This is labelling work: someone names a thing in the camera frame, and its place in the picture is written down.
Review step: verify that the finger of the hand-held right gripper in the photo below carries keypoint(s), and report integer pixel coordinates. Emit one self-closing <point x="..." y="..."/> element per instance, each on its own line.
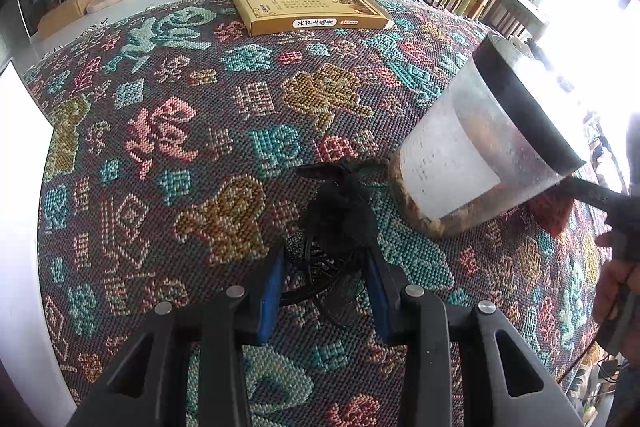
<point x="595" y="193"/>

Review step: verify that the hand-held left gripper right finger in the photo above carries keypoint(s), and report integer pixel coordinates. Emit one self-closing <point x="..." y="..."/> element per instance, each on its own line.
<point x="381" y="302"/>

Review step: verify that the green stool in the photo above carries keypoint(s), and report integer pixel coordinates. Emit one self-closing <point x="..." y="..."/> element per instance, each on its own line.
<point x="471" y="2"/>

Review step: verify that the colourful patterned blanket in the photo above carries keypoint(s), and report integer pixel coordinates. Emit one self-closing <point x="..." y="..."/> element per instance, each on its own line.
<point x="175" y="107"/>

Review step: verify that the brown cardboard box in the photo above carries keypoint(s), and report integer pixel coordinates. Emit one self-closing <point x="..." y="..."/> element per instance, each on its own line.
<point x="65" y="12"/>

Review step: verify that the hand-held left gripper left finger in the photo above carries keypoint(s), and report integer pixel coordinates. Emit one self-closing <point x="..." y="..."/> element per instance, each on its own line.
<point x="270" y="297"/>

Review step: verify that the clear jar with black lid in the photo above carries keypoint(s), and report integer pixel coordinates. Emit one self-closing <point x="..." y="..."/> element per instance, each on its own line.
<point x="450" y="157"/>

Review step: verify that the person's right hand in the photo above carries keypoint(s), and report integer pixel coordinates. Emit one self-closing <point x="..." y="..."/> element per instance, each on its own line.
<point x="610" y="277"/>

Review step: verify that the white-walled cardboard box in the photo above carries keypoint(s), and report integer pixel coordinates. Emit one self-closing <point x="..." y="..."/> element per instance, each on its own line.
<point x="20" y="207"/>

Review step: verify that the black mesh hair accessory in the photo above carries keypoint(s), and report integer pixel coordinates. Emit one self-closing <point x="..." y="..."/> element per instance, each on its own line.
<point x="340" y="212"/>

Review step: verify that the flat yellow box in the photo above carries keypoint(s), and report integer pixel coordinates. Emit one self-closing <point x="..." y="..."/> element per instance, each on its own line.
<point x="300" y="4"/>

